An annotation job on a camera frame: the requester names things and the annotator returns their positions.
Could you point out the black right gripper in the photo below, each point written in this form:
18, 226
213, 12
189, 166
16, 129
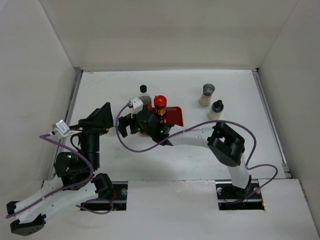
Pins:
126, 121

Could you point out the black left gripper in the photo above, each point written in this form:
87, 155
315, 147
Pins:
99, 122

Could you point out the soy sauce bottle red label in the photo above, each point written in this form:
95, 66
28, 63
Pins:
145, 98

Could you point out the red lid sauce jar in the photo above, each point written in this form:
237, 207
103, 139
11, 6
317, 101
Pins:
160, 106

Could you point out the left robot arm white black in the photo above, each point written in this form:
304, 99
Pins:
74, 183

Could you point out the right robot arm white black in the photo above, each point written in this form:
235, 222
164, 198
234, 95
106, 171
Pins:
226, 144

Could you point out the red lacquer tray gold emblem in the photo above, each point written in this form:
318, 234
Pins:
174, 117

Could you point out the salt grinder black clear top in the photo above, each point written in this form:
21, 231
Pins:
207, 92

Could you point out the white shaker black knob lid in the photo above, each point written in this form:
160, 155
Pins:
215, 110

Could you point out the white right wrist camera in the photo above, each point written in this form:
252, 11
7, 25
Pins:
136, 104

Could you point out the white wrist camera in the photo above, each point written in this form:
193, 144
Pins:
61, 130
136, 104

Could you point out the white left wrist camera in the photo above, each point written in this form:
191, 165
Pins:
61, 130

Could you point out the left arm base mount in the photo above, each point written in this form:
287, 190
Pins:
118, 197

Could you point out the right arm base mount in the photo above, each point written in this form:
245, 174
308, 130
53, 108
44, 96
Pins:
229, 200

